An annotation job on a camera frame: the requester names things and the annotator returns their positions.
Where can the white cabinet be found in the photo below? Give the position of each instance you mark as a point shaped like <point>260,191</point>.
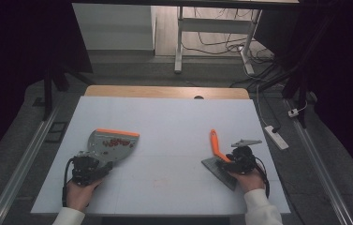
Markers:
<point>114,28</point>

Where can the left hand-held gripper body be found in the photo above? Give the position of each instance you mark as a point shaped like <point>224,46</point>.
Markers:
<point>85,168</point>

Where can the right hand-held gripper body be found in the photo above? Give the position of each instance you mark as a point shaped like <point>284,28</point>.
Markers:
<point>242,159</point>

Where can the black rectangular floor frame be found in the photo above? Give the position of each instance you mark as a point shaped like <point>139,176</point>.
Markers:
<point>50,139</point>

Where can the small white adapter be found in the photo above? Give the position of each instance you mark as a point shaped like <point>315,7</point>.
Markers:
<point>293,112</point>

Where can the white table cover sheet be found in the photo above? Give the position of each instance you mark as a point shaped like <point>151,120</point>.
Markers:
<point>171,115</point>

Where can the white metal desk frame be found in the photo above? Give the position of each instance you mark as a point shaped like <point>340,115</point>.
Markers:
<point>214,25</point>

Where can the pile of red beans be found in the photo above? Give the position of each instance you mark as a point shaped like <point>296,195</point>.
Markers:
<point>118,142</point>

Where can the black metal stand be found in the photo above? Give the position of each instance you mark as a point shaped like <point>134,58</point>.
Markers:
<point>300,90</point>
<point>47,93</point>

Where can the person's right hand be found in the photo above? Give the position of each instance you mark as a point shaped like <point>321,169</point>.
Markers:
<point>250,181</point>

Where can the white power strip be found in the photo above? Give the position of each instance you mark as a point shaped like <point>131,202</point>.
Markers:
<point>276,137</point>

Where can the person's left hand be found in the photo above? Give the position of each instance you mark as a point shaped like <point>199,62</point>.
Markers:
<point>79,195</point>

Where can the grey dustpan with orange edge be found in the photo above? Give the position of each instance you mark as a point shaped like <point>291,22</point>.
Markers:
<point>114,150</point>

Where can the aluminium rail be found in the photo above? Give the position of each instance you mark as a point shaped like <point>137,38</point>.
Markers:
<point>24,162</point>
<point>320,165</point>

